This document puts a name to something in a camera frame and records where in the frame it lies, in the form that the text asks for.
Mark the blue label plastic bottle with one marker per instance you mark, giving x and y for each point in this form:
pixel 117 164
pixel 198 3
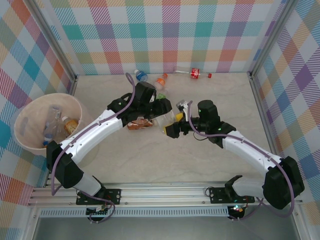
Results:
pixel 140 75

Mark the orange label plastic bottle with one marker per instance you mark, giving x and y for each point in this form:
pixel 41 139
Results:
pixel 160 81

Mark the copper brown plastic bottle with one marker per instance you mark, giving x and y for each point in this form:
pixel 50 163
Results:
pixel 136 126

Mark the red label cola bottle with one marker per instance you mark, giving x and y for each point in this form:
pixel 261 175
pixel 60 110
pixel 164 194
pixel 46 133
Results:
pixel 195 73

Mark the orange translucent plastic bottle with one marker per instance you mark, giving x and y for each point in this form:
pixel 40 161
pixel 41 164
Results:
pixel 71 126

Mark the blue cap clear bottle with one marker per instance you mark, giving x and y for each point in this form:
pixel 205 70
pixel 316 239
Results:
pixel 52 120

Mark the beige round plastic bin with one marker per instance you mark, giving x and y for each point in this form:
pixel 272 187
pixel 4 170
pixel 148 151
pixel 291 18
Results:
pixel 30 115

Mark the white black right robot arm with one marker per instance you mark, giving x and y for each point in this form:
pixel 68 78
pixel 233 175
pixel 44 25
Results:
pixel 250 152

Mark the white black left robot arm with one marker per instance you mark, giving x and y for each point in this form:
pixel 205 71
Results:
pixel 95 130

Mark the grey metal shelf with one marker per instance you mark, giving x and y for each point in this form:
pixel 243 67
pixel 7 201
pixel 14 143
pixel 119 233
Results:
pixel 162 230

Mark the right electronics board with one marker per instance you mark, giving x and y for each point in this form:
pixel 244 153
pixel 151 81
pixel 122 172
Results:
pixel 237 209

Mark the electronics board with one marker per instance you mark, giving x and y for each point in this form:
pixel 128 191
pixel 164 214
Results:
pixel 98 211
pixel 237 209

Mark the left electronics board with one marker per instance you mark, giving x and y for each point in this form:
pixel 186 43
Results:
pixel 98 211

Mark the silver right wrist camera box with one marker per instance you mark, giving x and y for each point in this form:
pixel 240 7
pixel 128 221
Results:
pixel 182 104

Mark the aluminium right side rail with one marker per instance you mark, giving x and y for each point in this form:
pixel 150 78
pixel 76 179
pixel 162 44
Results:
pixel 268 125

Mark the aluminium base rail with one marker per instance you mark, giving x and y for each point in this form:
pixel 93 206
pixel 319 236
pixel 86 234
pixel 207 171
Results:
pixel 162 192

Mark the aluminium right frame post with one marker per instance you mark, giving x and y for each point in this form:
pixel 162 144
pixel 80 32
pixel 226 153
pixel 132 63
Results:
pixel 273 37

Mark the aluminium frame post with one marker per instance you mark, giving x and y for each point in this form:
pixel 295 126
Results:
pixel 50 30
pixel 273 37

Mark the aluminium left frame post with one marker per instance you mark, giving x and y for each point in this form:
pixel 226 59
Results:
pixel 50 30

